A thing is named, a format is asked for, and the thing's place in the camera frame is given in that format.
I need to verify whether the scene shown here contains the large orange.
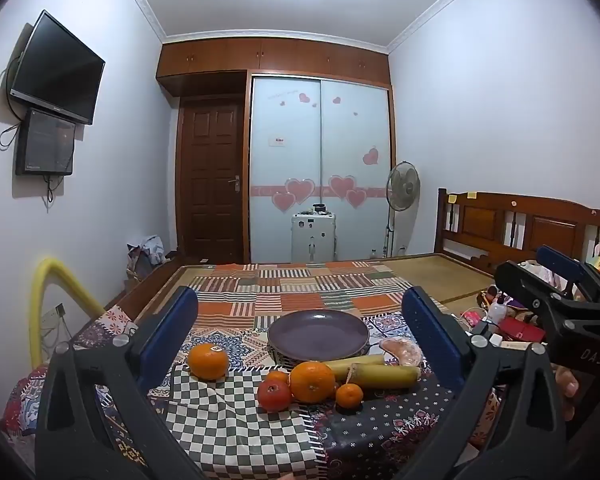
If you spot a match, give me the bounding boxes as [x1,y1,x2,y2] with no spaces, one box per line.
[289,361,337,404]

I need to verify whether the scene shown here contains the pile of clothes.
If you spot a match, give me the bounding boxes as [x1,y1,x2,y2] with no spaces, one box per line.
[126,234,178,281]

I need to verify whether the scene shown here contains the checkered cloth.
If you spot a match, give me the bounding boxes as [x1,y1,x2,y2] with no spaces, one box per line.
[162,360,321,480]

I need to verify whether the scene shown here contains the purple ceramic plate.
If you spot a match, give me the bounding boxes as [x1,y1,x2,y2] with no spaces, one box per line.
[267,309,370,356]

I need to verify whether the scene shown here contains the pomelo piece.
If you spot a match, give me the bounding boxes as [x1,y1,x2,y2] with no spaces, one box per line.
[379,336,423,367]

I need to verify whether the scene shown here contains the person's right hand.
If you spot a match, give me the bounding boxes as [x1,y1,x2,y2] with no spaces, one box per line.
[554,365,582,423]

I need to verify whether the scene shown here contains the red tomato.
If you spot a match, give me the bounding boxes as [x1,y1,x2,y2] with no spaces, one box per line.
[257,380,295,412]

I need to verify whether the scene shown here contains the wooden headboard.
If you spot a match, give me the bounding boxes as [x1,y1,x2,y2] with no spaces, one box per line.
[436,187,600,275]

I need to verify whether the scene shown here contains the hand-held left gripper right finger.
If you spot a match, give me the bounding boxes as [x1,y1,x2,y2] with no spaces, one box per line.
[395,286,576,480]

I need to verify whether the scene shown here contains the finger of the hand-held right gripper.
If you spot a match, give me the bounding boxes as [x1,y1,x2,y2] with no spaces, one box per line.
[495,260,600,328]
[536,245,600,306]

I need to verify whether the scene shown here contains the brown wooden door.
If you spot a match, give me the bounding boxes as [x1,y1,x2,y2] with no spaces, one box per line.
[177,97,246,263]

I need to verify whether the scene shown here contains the striped patchwork blanket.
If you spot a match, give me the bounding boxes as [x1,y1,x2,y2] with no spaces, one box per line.
[180,260,448,331]

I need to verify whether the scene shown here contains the sliding wardrobe with heart stickers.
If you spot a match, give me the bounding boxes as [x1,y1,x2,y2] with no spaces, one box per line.
[247,74,393,263]

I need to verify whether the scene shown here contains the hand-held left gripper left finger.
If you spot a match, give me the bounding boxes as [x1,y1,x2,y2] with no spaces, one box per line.
[35,286,206,480]

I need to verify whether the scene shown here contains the small wall monitor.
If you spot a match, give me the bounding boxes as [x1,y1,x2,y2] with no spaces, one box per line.
[15,108,77,177]

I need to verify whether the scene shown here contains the woven plate mat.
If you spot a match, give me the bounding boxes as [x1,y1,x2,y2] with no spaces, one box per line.
[266,337,372,366]

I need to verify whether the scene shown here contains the standing fan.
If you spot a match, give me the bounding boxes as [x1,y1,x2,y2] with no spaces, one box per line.
[382,161,422,258]

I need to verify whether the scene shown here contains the tile print cloth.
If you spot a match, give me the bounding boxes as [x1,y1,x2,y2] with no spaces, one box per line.
[0,305,461,480]

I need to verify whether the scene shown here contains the dark floral cloth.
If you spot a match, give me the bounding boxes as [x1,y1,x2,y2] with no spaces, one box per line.
[310,375,486,480]

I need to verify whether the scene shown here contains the yellow foam tube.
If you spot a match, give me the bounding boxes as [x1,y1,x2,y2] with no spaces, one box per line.
[28,256,106,371]

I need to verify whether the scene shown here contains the black cable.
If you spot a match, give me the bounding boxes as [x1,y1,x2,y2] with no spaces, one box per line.
[44,174,65,207]
[0,121,22,151]

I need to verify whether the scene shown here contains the wooden overhead cabinet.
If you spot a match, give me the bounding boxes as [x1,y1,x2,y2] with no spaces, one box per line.
[155,37,392,100]

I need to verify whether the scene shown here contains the medium orange with sticker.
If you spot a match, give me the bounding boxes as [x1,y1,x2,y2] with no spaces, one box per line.
[187,344,230,381]

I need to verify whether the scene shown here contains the red wallet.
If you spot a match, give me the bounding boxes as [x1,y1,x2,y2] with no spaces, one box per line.
[500,317,546,343]

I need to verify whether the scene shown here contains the black wall television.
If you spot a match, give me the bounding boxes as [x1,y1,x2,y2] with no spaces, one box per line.
[9,9,106,126]

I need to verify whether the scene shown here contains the wooden bed footboard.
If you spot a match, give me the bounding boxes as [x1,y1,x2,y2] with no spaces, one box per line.
[102,260,191,322]

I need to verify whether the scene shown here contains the yellow bananas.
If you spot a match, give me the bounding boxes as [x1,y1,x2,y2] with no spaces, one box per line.
[347,364,422,389]

